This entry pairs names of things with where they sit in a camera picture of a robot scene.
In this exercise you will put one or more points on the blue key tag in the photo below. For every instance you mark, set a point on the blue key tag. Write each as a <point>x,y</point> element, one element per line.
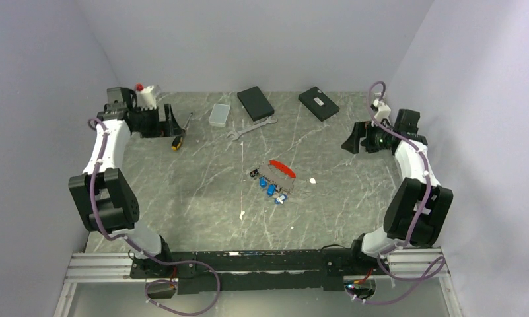
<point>262,182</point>
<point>271,190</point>
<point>281,199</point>

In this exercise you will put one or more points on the black box right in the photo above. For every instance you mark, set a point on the black box right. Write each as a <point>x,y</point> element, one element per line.
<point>318,103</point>

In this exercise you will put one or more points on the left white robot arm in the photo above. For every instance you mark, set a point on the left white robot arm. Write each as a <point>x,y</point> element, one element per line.
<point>104,199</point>

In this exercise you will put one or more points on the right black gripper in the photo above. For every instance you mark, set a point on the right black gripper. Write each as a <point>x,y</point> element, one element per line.
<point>352,144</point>

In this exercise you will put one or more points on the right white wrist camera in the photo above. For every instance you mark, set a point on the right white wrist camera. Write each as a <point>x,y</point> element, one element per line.
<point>381,112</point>

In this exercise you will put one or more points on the black box left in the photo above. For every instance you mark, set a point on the black box left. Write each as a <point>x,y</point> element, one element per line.
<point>255,103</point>

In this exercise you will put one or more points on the small white plastic box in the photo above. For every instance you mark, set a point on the small white plastic box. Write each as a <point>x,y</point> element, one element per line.
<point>219,115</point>

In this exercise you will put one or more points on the yellow black screwdriver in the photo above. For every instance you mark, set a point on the yellow black screwdriver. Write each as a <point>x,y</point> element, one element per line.
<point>178,140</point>

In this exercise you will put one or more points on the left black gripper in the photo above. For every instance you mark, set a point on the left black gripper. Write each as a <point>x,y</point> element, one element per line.
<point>164,129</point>

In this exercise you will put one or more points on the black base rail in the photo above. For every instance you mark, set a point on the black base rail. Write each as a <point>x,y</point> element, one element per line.
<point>324,268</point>

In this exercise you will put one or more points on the grey key holder red handle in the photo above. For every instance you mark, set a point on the grey key holder red handle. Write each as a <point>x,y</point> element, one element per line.
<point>277,173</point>

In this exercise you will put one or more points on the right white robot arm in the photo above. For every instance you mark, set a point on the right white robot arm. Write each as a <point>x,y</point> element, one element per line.
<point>418,209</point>

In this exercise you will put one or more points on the black box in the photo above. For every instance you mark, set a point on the black box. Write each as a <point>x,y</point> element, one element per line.
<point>255,103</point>
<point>318,103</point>

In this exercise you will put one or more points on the silver open-end wrench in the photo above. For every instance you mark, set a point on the silver open-end wrench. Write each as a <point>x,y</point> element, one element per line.
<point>234,135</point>

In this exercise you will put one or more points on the aluminium frame rail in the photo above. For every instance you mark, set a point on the aluminium frame rail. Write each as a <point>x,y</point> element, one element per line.
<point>116,267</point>

